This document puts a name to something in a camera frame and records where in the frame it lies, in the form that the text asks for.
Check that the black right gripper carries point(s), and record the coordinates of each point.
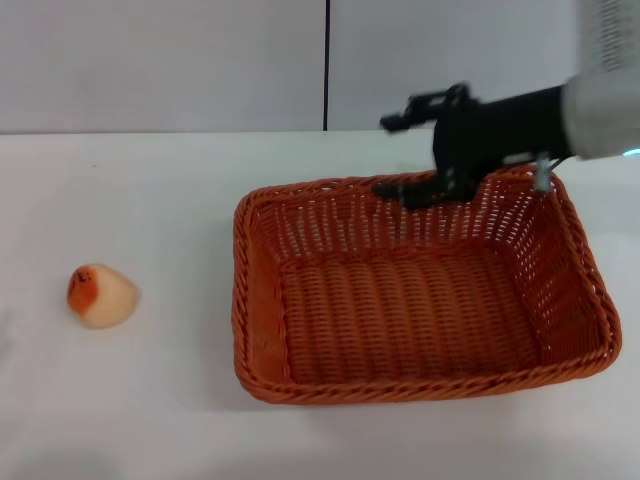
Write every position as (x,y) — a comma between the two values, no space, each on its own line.
(500,130)

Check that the orange woven plastic basket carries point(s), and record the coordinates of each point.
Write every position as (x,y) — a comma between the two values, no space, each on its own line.
(400,320)

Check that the peach with red blush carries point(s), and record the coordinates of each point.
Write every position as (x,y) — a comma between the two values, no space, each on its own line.
(107,300)

